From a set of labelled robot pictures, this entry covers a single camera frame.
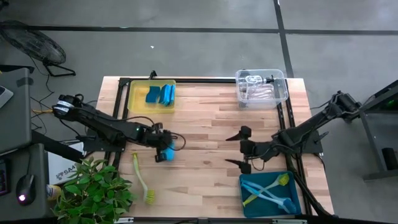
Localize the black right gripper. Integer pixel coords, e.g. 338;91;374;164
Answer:
224;125;280;175

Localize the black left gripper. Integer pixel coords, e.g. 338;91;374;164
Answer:
141;123;174;164

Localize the blue dish brush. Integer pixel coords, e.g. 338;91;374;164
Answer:
241;179;290;206
241;183;299;215

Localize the green dish brush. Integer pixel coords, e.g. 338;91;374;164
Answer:
132;151;156;205
242;173;290;208

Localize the blue cloth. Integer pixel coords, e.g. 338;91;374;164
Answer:
145;86;161;105

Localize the clear pump bottle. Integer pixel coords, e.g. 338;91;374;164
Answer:
245;88;275;101
248;75;277;87
242;74;262;94

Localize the yellow plastic tray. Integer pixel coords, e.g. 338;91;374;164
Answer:
127;79;177;114

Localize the clear plastic storage bin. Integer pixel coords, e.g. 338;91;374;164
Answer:
234;68;290;110

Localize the blue plastic tray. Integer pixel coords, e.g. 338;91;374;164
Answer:
238;170;302;218

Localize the green leafy potted plant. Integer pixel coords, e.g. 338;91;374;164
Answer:
51;156;137;224

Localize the white printed cardboard box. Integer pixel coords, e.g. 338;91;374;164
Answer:
47;141;86;187

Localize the yellow round container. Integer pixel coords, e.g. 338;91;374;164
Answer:
46;184;62;202

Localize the grey metal stand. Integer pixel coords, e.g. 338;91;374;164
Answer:
348;79;398;182

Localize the grey desk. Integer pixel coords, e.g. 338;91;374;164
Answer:
0;142;50;222

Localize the black computer mouse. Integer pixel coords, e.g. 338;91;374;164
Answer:
15;174;35;206

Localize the grey side table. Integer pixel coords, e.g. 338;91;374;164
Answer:
0;67;32;155

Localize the black keyboard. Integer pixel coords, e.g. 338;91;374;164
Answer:
0;159;9;196

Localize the black floor fan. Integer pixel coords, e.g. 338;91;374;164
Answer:
0;20;77;78

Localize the silver laptop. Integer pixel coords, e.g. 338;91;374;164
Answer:
0;85;15;110

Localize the black aluminium table frame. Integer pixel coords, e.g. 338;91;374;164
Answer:
105;70;335;218

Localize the yellow cable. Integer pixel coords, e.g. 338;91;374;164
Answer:
32;105;57;115

